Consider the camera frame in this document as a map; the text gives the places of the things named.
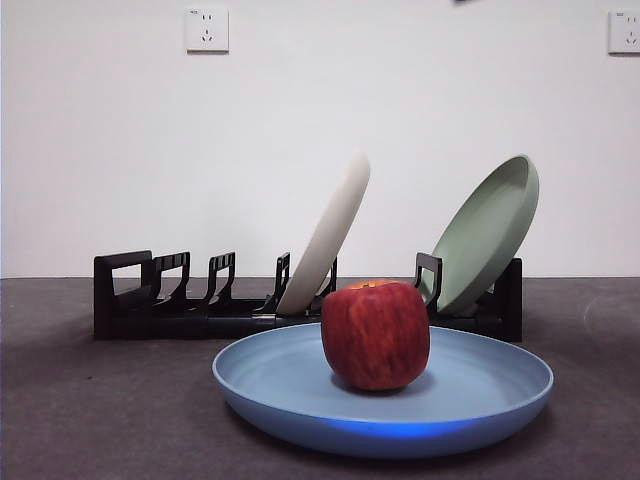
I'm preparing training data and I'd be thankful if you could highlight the red apple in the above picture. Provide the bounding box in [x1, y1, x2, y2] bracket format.
[320, 279, 432, 393]

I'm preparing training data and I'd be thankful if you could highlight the blue plate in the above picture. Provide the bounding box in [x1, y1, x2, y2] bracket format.
[210, 322, 555, 460]

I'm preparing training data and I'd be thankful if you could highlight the cream white plate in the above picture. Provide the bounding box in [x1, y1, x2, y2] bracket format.
[276, 151, 372, 317]

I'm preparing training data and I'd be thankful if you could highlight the pale green plate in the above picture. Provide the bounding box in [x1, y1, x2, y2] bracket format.
[418, 154, 541, 316]

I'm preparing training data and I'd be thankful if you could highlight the black plate rack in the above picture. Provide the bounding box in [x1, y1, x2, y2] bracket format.
[93, 249, 524, 344]

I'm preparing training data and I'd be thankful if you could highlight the white wall socket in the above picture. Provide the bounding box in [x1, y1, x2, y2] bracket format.
[185, 7, 230, 55]
[607, 10, 640, 56]

